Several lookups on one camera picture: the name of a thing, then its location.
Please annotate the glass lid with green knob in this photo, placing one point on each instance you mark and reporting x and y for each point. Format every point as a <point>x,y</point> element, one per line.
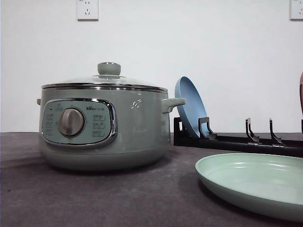
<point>108,77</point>

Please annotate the green plate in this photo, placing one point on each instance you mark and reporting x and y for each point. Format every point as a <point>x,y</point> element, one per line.
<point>269,184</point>

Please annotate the black plate rack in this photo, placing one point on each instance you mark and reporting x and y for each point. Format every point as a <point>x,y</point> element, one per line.
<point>247,144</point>

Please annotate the blue plate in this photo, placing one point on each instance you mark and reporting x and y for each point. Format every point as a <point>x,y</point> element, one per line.
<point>194,107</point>

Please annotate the green electric steamer pot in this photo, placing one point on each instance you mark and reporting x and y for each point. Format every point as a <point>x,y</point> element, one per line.
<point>105,122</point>

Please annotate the maroon plate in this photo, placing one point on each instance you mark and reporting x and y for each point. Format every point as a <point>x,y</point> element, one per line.
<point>301,92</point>

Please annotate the white wall socket left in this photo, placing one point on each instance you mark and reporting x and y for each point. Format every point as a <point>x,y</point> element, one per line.
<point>87,10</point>

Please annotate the white wall socket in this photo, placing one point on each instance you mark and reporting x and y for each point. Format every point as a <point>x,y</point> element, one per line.
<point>296,10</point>
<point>87,10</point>

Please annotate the white wall socket right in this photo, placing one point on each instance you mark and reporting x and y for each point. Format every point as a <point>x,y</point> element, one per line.
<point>296,10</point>

